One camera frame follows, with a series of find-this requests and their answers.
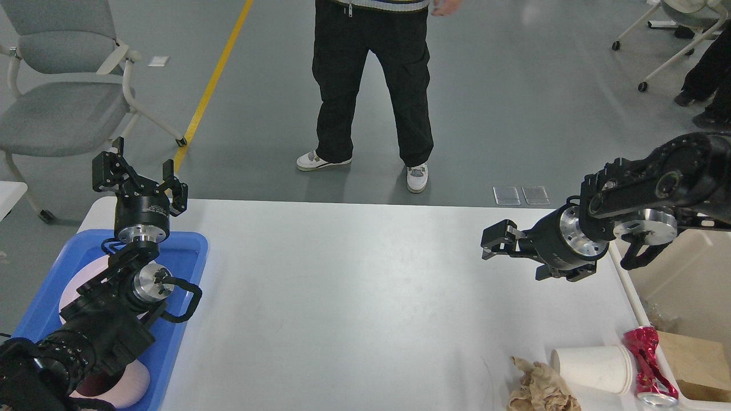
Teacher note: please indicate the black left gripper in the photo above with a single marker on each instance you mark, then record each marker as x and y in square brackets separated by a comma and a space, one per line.
[143, 209]

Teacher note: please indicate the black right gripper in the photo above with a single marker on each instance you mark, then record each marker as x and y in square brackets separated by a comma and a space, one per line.
[557, 241]

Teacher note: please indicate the pink plate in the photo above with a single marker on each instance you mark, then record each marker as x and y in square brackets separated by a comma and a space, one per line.
[88, 271]

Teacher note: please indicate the white paper cup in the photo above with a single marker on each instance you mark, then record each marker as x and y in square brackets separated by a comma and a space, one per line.
[607, 368]

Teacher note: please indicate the red crushed can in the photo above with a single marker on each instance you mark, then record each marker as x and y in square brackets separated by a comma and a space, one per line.
[652, 387]

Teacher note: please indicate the brown paper bag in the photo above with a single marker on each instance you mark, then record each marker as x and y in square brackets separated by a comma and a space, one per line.
[699, 367]

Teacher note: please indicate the pink mug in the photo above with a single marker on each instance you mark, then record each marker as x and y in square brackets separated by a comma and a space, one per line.
[122, 389]

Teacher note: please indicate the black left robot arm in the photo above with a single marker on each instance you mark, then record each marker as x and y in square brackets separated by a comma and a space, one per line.
[108, 325]

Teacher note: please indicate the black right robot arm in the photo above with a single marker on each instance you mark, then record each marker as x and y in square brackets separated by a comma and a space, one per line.
[683, 184]

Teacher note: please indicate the clear floor plate right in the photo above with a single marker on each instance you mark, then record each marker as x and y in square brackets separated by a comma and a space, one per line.
[535, 195]

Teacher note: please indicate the clear floor plate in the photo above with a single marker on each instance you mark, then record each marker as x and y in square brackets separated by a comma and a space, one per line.
[535, 195]
[506, 196]

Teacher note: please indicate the clear floor plate left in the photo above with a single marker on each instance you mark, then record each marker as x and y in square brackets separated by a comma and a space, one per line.
[506, 196]

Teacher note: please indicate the blue plastic tray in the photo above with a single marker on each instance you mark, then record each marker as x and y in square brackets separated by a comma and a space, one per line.
[182, 253]

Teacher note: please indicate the grey office chair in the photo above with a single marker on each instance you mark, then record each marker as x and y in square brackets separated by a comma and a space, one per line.
[61, 119]

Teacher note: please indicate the white side table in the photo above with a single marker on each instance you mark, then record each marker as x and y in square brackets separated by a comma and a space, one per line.
[11, 193]

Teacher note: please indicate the crumpled brown paper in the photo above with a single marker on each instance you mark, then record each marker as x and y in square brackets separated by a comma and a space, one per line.
[540, 388]

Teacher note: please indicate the beige plastic bin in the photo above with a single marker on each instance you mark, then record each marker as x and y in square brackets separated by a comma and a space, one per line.
[686, 286]

